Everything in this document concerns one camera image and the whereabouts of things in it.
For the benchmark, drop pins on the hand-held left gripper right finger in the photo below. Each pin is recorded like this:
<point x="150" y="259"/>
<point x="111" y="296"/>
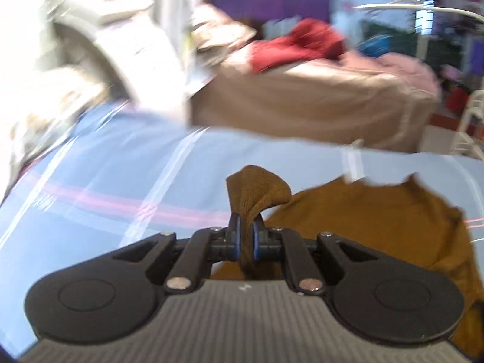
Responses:
<point x="257" y="238"/>

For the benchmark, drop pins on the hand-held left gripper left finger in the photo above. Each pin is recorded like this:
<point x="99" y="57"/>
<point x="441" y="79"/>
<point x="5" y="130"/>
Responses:
<point x="234" y="234"/>

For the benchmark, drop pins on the brown knit sweater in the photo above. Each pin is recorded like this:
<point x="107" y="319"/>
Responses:
<point x="378" y="227"/>

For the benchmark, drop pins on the blue plaid bed sheet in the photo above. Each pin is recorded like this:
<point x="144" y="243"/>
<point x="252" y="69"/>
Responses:
<point x="113" y="166"/>

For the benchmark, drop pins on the beige covered massage bed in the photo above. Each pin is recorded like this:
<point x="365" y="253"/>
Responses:
<point x="302" y="106"/>

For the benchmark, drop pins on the red padded jacket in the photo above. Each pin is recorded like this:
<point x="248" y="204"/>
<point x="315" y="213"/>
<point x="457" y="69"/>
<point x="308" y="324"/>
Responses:
<point x="298" y="45"/>

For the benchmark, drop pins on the white beauty machine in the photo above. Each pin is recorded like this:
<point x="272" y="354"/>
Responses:
<point x="143" y="53"/>

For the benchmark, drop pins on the crumpled beige blanket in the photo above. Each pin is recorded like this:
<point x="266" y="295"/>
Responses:
<point x="215" y="26"/>

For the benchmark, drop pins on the floral beige quilt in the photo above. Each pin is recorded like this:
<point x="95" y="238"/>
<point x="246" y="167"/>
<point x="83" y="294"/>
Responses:
<point x="49" y="121"/>

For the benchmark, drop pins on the pink blanket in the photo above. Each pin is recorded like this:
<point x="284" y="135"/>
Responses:
<point x="397" y="68"/>

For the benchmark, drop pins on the blue bag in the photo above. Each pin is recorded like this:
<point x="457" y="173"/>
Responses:
<point x="374" y="45"/>

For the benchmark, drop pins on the purple hanging towel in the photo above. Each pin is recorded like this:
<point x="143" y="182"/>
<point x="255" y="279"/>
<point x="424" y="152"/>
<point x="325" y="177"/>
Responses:
<point x="230" y="2"/>
<point x="270" y="0"/>
<point x="310" y="2"/>

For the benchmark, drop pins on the white hanging garment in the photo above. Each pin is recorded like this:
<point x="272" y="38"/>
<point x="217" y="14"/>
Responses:
<point x="177" y="7"/>

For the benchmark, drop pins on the white trolley cart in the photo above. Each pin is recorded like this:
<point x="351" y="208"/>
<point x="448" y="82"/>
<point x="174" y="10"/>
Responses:
<point x="469" y="121"/>

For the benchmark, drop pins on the red cup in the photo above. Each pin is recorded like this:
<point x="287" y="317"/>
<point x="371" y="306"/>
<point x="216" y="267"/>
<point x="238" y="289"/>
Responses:
<point x="457" y="100"/>

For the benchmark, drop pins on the white arched stand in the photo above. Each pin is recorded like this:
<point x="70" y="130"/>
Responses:
<point x="397" y="5"/>

